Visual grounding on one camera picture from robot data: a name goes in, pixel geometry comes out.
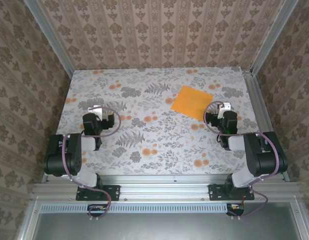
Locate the grey metal sheet panel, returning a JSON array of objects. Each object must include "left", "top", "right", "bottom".
[{"left": 31, "top": 202, "right": 303, "bottom": 240}]

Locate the floral patterned table cover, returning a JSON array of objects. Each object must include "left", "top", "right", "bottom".
[{"left": 44, "top": 66, "right": 273, "bottom": 176}]

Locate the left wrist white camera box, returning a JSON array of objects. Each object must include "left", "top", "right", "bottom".
[{"left": 88, "top": 105, "right": 104, "bottom": 121}]

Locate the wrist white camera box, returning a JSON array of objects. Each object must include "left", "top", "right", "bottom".
[
  {"left": 88, "top": 105, "right": 104, "bottom": 121},
  {"left": 216, "top": 101, "right": 233, "bottom": 113}
]

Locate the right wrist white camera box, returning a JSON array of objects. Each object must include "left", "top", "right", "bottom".
[{"left": 216, "top": 101, "right": 233, "bottom": 113}]

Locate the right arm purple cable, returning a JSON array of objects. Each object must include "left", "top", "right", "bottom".
[{"left": 203, "top": 100, "right": 281, "bottom": 221}]

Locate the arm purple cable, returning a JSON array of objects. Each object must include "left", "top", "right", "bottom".
[
  {"left": 62, "top": 106, "right": 122, "bottom": 222},
  {"left": 203, "top": 100, "right": 281, "bottom": 221}
]

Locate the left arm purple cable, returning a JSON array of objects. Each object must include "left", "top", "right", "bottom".
[{"left": 62, "top": 106, "right": 122, "bottom": 222}]

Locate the aluminium lengthwise frame rail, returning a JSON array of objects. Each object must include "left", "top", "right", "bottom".
[{"left": 241, "top": 70, "right": 291, "bottom": 183}]

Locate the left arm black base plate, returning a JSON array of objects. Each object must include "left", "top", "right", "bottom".
[{"left": 76, "top": 184, "right": 121, "bottom": 202}]

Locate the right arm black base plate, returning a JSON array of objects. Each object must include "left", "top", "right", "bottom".
[{"left": 208, "top": 183, "right": 255, "bottom": 202}]

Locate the black cable outlet with wires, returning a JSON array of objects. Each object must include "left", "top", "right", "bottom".
[
  {"left": 87, "top": 203, "right": 107, "bottom": 217},
  {"left": 225, "top": 203, "right": 245, "bottom": 217}
]

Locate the aluminium crosswise frame rail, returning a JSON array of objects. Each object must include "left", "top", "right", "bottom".
[{"left": 30, "top": 174, "right": 302, "bottom": 202}]

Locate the aluminium frame post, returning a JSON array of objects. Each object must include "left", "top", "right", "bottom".
[
  {"left": 23, "top": 0, "right": 75, "bottom": 78},
  {"left": 249, "top": 0, "right": 300, "bottom": 77}
]

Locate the grey slotted cable duct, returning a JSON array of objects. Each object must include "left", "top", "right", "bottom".
[{"left": 40, "top": 202, "right": 232, "bottom": 214}]

